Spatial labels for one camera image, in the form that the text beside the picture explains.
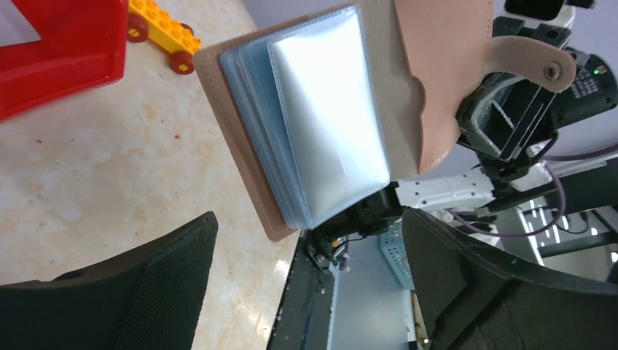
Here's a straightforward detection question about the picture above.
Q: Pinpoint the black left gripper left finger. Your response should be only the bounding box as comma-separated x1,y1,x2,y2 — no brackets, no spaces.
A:
1,212,218,349

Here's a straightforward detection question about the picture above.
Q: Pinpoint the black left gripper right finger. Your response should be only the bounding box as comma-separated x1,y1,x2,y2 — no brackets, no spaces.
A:
402,208,617,349

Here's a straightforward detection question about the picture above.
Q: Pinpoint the right red plastic bin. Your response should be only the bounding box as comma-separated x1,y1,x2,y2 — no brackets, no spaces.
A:
1,0,128,121

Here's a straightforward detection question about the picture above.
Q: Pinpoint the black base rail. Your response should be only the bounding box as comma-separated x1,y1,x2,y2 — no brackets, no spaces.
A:
267,234,335,350

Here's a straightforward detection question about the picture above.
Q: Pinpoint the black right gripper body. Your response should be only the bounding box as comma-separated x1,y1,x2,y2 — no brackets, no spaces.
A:
493,17,617,160

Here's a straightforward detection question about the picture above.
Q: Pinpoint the yellow toy brick car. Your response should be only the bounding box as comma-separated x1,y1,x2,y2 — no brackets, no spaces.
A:
127,0,201,75

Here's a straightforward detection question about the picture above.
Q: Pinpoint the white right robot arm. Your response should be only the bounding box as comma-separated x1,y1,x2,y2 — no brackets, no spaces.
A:
309,47,617,247

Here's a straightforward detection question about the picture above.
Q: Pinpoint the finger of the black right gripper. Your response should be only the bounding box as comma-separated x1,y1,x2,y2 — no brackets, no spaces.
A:
456,73,557,162

